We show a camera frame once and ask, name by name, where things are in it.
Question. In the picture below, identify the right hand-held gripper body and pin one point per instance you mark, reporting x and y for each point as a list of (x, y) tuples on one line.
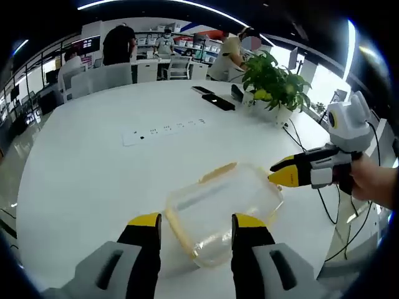
[(349, 130)]

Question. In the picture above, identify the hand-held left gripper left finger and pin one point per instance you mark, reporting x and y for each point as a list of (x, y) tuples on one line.
[(140, 255)]

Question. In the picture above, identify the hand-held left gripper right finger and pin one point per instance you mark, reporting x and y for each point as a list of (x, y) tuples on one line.
[(249, 255)]

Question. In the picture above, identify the clear container with yellow buckles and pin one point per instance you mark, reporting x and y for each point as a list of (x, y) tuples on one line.
[(224, 211)]

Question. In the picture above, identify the person's right hand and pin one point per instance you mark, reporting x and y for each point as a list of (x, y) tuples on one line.
[(371, 183)]

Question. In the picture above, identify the white plant pot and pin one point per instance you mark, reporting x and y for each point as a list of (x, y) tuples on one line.
[(283, 116)]

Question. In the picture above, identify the short ceiling light strip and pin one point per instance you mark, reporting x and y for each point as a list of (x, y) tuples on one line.
[(350, 50)]

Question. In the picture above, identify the green leafy plant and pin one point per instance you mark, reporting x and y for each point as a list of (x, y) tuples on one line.
[(274, 81)]

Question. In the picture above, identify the black monitor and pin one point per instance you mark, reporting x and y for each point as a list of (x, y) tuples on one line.
[(293, 57)]

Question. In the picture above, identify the black object beside plant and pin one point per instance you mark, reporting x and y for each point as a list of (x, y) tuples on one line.
[(237, 93)]

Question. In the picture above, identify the large black phone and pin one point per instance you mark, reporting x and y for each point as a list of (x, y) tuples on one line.
[(218, 102)]

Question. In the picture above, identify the small black phone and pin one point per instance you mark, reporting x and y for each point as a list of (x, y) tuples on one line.
[(203, 90)]

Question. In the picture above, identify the white power strip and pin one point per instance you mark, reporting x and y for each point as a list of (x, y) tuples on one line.
[(162, 132)]

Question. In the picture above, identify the white shelf with bins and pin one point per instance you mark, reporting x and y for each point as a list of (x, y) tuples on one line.
[(187, 40)]

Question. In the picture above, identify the white office chair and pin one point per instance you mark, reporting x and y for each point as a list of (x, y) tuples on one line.
[(99, 79)]

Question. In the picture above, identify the white counter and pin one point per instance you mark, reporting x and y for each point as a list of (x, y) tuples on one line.
[(149, 70)]

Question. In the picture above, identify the long curved ceiling light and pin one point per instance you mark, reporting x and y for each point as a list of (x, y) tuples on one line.
[(187, 6)]

